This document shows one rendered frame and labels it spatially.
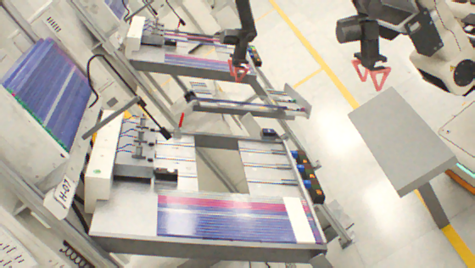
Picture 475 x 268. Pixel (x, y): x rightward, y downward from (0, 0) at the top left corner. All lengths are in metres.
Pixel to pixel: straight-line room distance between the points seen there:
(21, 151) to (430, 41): 1.33
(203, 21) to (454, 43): 4.79
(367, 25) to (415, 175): 0.58
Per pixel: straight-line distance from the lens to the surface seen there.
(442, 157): 1.76
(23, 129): 1.39
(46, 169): 1.44
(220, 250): 1.44
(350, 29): 1.42
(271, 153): 1.96
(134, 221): 1.49
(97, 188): 1.55
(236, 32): 2.07
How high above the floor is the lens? 1.77
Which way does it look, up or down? 26 degrees down
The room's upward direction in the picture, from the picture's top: 38 degrees counter-clockwise
